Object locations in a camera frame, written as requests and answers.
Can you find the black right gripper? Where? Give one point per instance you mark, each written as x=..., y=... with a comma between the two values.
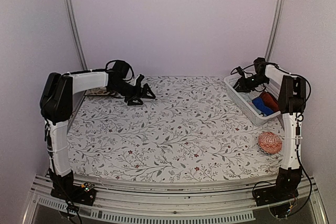
x=244, y=86

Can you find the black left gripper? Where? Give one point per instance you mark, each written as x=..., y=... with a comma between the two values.
x=137, y=94

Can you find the light blue towel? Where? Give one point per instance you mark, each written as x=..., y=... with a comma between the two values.
x=246, y=97

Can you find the dark red towel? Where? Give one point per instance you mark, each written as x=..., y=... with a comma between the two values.
x=269, y=101

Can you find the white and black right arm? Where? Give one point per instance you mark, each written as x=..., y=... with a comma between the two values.
x=292, y=101

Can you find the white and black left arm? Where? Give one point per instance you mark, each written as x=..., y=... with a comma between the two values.
x=56, y=106

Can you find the blue object in basket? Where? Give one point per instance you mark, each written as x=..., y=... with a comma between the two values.
x=259, y=104

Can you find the white perforated plastic basket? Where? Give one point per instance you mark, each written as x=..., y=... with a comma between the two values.
x=256, y=118

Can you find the floral dark-rimmed tray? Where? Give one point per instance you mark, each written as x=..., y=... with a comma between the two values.
x=99, y=92

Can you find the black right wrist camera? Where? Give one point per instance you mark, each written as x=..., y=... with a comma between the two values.
x=260, y=65

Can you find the aluminium frame post right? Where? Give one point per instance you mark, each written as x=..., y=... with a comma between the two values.
x=274, y=29

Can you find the aluminium frame post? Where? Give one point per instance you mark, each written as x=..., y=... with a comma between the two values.
x=274, y=29
x=75, y=34

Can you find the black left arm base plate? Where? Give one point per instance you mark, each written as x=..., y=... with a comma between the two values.
x=84, y=194

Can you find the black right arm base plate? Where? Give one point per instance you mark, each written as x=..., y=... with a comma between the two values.
x=271, y=195

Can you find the aluminium front rail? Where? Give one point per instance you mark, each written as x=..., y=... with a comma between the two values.
x=121, y=201

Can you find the aluminium frame post left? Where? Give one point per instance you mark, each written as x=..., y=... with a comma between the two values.
x=75, y=34

